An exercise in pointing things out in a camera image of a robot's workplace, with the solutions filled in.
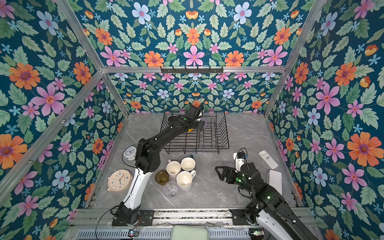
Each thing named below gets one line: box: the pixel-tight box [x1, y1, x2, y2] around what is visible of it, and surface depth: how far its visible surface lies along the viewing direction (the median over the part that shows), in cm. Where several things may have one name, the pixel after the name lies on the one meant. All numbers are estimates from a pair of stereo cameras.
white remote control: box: [258, 150, 279, 170], surface depth 95 cm
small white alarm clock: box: [123, 146, 137, 161], surface depth 95 cm
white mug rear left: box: [166, 159, 181, 182], surface depth 84 cm
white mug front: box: [176, 170, 197, 191], surface depth 80 cm
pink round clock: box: [107, 169, 133, 193], surface depth 85 cm
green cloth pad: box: [171, 225, 209, 240], surface depth 68 cm
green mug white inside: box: [180, 154, 197, 172], surface depth 85 cm
